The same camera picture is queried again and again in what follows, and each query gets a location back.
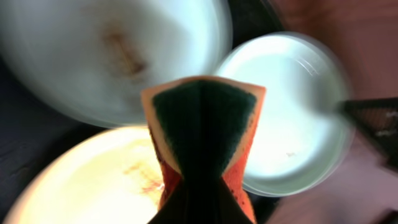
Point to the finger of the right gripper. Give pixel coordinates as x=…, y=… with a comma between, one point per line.
x=376, y=120

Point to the green and orange sponge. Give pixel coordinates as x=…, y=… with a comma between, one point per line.
x=202, y=129

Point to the yellow plate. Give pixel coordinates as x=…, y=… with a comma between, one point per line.
x=113, y=177

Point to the mint plate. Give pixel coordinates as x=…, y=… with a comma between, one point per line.
x=90, y=59
x=301, y=137

